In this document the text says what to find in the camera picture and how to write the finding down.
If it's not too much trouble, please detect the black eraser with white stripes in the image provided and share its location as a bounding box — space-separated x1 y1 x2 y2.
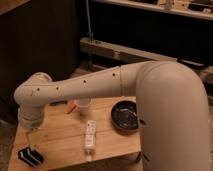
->
17 147 44 167

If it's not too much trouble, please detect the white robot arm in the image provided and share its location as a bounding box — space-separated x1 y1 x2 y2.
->
14 61 212 171

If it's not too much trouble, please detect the wooden table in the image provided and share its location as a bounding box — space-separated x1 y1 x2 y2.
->
7 98 140 171

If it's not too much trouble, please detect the orange marker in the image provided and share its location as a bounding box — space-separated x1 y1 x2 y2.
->
67 102 76 114

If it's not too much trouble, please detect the white remote control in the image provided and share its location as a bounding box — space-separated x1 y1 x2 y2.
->
84 120 97 155

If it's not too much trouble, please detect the black bowl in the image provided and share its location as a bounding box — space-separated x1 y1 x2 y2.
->
111 100 138 132

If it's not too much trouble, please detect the vertical metal pole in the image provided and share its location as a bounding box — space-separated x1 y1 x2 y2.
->
85 0 93 42

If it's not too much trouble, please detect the metal shelf rail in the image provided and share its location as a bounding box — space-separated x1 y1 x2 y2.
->
80 37 177 63

